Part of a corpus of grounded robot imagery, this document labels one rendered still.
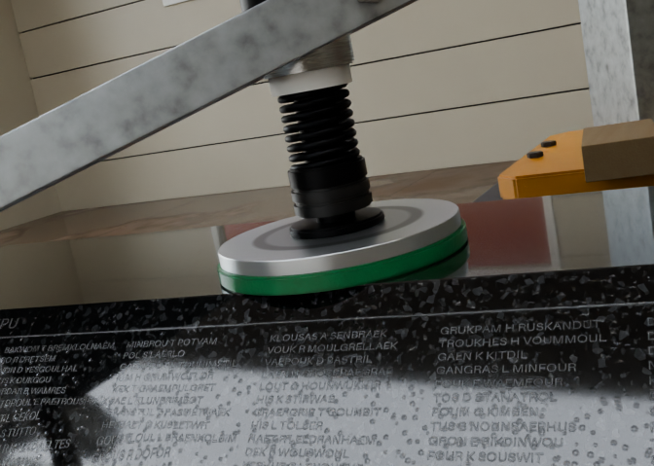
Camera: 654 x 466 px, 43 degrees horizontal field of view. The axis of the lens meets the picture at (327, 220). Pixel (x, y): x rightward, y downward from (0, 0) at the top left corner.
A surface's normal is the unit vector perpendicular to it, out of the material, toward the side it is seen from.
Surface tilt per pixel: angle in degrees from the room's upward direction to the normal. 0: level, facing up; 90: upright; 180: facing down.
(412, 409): 45
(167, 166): 90
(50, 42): 90
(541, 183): 90
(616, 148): 90
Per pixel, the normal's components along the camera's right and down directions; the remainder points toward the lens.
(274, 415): -0.40, -0.52
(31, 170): 0.04, 0.17
